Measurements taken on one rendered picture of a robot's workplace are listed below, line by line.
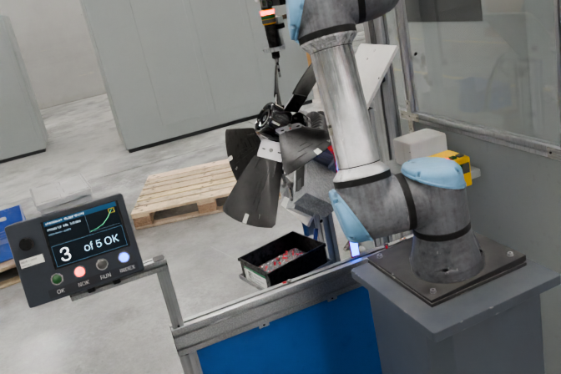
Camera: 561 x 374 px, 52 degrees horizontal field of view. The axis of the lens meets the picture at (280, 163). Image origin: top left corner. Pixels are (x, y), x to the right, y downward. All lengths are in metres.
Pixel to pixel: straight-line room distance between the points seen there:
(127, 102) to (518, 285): 6.37
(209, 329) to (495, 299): 0.74
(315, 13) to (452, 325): 0.63
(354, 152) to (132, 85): 6.22
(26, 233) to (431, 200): 0.87
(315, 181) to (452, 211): 0.77
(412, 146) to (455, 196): 1.10
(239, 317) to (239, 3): 6.15
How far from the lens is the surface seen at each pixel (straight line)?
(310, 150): 1.67
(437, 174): 1.12
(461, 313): 1.14
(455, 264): 1.19
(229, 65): 7.42
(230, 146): 2.19
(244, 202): 1.91
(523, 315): 1.25
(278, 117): 1.88
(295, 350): 1.70
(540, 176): 2.04
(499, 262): 1.25
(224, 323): 1.57
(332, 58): 1.11
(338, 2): 1.12
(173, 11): 7.26
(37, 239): 1.38
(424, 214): 1.13
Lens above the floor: 1.64
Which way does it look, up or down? 17 degrees down
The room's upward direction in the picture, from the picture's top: 12 degrees counter-clockwise
